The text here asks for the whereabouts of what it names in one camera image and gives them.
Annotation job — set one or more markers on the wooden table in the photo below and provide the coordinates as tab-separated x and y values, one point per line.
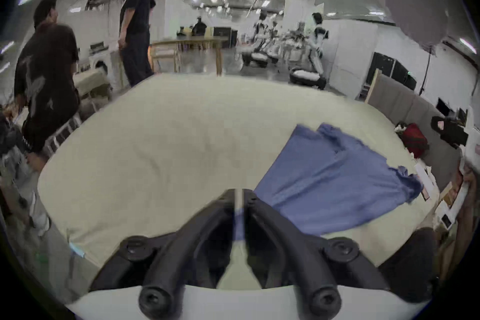
195	42

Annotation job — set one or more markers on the blue garment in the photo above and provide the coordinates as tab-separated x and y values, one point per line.
330	183

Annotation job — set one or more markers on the grey umbrella lamp on stand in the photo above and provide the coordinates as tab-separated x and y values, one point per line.
416	3

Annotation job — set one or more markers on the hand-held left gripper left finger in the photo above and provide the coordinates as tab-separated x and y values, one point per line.
168	258

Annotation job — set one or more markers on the white washing machine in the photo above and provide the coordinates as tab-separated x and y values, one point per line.
103	63

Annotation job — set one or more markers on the white humanoid robot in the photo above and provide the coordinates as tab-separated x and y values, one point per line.
318	37
260	37

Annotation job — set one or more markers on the red bag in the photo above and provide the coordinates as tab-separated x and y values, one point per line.
415	140

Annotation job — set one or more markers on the bed with beige sheet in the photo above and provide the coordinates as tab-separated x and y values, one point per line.
168	146

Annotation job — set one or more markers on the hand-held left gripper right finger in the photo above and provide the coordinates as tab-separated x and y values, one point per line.
300	254

